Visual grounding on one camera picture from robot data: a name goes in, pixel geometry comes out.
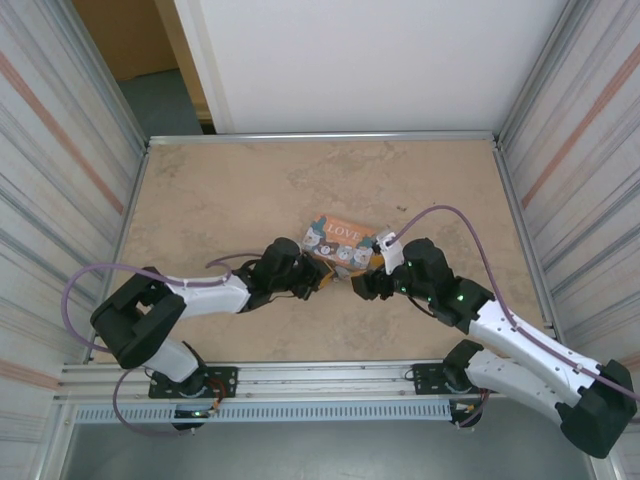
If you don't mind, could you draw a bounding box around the orange LOVE tin box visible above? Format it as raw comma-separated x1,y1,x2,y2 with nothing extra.
299,212,381,274

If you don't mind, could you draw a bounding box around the grey metal sheet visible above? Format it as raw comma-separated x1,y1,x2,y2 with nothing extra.
49,419,601,480

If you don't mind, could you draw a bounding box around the translucent striped side panel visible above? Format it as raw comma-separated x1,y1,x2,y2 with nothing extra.
502,0,640,381
0,0,146,416

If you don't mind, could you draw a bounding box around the white door panel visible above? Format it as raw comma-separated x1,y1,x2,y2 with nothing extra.
174,0,576,135

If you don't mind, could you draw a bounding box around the brown cardboard board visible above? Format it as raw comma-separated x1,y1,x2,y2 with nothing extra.
72,0,179,81

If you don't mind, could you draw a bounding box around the long aluminium mounting rail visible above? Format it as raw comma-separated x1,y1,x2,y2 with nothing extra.
58,359,501,404

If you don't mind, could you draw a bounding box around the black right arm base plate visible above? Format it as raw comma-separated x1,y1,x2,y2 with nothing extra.
410,363,466,399

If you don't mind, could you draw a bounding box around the aluminium table side rail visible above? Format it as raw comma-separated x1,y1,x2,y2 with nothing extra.
492,142,559,341
87,144,154,364

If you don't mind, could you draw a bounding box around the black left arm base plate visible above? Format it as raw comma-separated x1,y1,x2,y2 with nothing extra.
148,366,239,400

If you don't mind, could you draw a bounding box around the slotted grey cable duct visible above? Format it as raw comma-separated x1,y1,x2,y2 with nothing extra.
73,402,455,425

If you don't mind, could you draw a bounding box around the aluminium table edge rail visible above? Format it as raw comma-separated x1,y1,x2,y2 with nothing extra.
147,131,503,147

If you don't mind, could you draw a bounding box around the aluminium frame post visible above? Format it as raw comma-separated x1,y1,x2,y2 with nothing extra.
47,0,151,154
497,0,594,149

